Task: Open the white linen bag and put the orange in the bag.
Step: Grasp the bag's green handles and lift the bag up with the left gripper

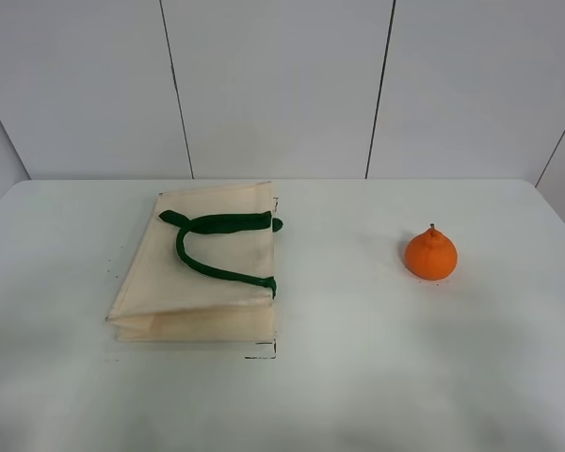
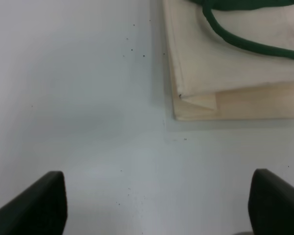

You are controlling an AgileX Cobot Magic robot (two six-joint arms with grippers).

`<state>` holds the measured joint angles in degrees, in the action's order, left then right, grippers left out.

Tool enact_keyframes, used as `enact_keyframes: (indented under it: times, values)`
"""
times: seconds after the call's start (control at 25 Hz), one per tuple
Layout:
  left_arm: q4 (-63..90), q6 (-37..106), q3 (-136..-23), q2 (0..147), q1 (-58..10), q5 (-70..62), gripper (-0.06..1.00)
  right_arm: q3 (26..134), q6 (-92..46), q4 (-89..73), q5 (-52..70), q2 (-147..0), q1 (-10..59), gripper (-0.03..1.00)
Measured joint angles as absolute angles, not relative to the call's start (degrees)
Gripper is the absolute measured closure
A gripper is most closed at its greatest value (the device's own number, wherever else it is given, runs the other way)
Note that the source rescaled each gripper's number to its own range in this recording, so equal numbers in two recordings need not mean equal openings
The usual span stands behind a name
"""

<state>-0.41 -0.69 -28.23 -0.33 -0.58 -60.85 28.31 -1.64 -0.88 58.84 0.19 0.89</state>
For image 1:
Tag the cream linen bag green handles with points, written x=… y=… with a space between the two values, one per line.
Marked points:
x=204 y=269

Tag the orange citrus fruit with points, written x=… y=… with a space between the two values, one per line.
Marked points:
x=431 y=255

